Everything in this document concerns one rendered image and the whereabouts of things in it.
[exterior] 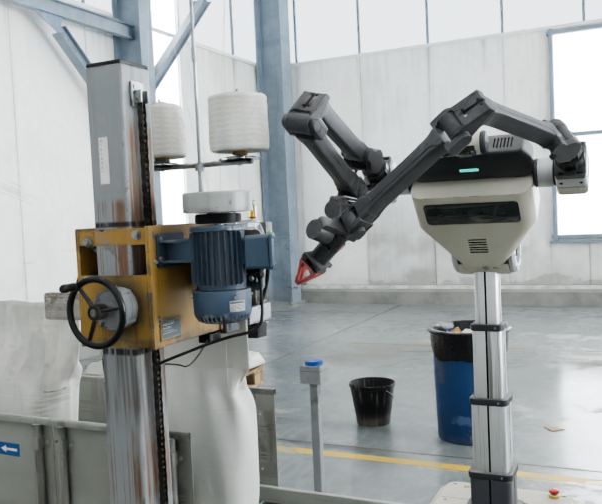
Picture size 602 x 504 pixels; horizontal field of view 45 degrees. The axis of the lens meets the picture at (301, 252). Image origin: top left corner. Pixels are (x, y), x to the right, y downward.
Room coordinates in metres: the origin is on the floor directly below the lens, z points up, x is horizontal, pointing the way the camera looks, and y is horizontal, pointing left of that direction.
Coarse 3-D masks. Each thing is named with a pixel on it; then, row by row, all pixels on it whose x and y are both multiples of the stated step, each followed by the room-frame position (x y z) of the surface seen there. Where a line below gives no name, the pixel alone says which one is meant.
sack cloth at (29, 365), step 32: (0, 320) 2.66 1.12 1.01; (32, 320) 2.60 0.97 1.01; (64, 320) 2.53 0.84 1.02; (0, 352) 2.63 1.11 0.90; (32, 352) 2.57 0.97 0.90; (64, 352) 2.52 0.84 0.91; (0, 384) 2.55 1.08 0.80; (32, 384) 2.50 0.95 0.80; (64, 384) 2.51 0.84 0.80; (64, 416) 2.52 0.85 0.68
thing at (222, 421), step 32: (192, 352) 2.30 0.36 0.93; (224, 352) 2.26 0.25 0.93; (192, 384) 2.26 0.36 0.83; (224, 384) 2.22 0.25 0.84; (192, 416) 2.22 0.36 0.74; (224, 416) 2.18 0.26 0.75; (256, 416) 2.27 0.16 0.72; (192, 448) 2.21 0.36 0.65; (224, 448) 2.17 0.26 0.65; (256, 448) 2.25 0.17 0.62; (224, 480) 2.17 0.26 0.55; (256, 480) 2.23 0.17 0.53
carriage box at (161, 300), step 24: (96, 240) 1.89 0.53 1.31; (120, 240) 1.85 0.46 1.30; (144, 240) 1.82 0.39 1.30; (96, 264) 1.97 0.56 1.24; (96, 288) 1.89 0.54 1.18; (144, 288) 1.83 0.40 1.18; (168, 288) 1.89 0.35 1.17; (192, 288) 1.99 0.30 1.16; (144, 312) 1.83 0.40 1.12; (168, 312) 1.88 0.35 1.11; (192, 312) 1.98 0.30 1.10; (96, 336) 1.90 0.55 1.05; (144, 336) 1.83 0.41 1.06; (192, 336) 1.98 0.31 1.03
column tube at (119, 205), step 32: (96, 96) 1.88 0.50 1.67; (128, 96) 1.87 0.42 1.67; (96, 128) 1.88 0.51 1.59; (128, 128) 1.86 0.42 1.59; (96, 160) 1.88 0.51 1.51; (128, 160) 1.85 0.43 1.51; (96, 192) 1.89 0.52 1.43; (128, 192) 1.85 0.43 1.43; (96, 224) 1.89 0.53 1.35; (128, 224) 1.85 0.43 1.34; (128, 256) 1.85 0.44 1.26; (128, 352) 1.85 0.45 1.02; (160, 352) 1.93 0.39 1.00; (128, 384) 1.86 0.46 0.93; (128, 416) 1.86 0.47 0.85; (128, 448) 1.86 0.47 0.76; (128, 480) 1.87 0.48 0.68
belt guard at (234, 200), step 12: (192, 192) 1.81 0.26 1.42; (204, 192) 1.79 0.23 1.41; (216, 192) 1.79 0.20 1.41; (228, 192) 1.80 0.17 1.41; (240, 192) 1.82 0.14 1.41; (192, 204) 1.81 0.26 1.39; (204, 204) 1.79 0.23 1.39; (216, 204) 1.79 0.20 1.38; (228, 204) 1.80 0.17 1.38; (240, 204) 1.82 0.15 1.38
